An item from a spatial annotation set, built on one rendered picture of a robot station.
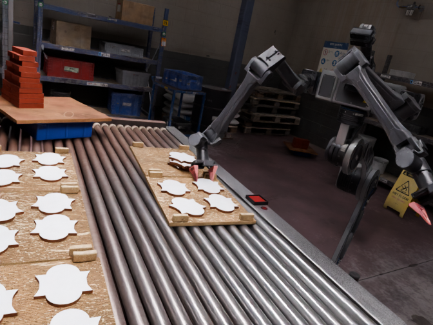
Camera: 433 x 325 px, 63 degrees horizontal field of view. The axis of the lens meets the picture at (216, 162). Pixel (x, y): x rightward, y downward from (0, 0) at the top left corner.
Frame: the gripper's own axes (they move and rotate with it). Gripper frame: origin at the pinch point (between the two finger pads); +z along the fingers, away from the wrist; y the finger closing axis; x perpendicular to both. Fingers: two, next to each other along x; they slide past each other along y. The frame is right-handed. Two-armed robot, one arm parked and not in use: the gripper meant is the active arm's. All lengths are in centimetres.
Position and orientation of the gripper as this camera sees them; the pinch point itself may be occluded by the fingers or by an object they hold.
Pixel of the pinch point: (203, 180)
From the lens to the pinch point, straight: 163.6
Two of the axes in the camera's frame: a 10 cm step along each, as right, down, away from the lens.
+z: 0.8, 9.6, -2.6
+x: -4.1, 2.7, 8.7
